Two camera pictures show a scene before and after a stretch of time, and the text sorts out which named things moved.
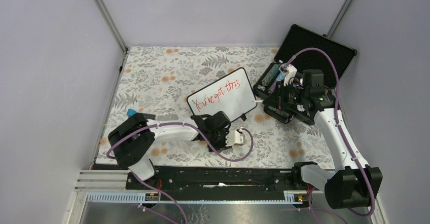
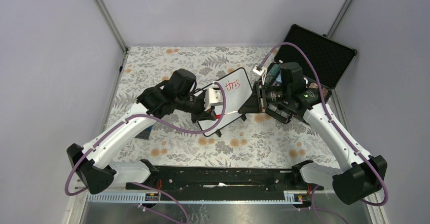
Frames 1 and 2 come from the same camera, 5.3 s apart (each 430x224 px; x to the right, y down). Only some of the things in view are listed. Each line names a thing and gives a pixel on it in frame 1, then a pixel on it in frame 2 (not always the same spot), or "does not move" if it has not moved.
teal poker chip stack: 271,75 does not move
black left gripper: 222,146 to 203,114
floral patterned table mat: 155,81 does not move
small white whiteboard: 231,94 does not move
